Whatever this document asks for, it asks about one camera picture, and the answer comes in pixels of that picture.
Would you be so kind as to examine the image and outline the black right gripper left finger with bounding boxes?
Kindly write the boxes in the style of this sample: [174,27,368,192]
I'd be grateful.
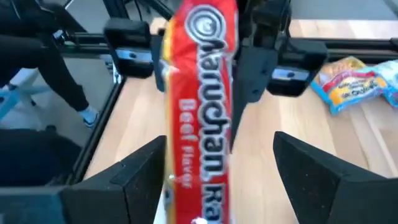
[0,135,167,224]

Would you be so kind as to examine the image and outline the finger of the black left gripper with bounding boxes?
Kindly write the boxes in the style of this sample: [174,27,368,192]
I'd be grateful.
[229,39,328,153]
[103,17,170,93]

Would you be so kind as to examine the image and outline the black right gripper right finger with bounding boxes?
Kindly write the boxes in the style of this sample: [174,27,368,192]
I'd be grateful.
[272,130,398,224]

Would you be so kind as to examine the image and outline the red Maruchan beef packet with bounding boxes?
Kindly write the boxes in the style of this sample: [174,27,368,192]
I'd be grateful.
[161,0,240,224]

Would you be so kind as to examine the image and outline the person's shoe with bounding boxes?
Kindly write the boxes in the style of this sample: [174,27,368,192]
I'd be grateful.
[77,105,101,129]

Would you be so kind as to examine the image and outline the person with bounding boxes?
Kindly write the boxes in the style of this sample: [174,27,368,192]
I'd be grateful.
[0,0,100,129]

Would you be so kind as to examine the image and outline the white chair base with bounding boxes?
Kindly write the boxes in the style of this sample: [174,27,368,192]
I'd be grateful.
[0,67,52,122]

